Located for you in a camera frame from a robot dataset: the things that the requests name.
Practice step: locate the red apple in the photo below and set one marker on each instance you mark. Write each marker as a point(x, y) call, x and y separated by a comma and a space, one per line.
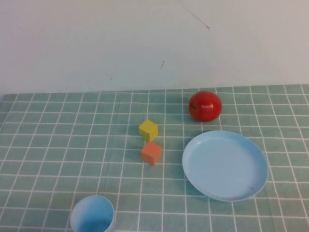
point(205, 106)

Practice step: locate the green checked tablecloth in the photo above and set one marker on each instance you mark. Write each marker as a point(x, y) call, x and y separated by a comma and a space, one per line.
point(72, 145)

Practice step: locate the yellow cube block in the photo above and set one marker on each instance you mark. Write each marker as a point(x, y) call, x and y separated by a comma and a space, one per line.
point(147, 129)

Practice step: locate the light blue plate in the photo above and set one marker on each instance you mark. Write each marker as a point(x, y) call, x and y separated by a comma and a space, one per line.
point(224, 166)

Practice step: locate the light blue cup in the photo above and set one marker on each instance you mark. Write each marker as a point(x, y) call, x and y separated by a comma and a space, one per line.
point(91, 215)

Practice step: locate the orange cube block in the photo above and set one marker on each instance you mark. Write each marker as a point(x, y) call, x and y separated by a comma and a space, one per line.
point(150, 152)

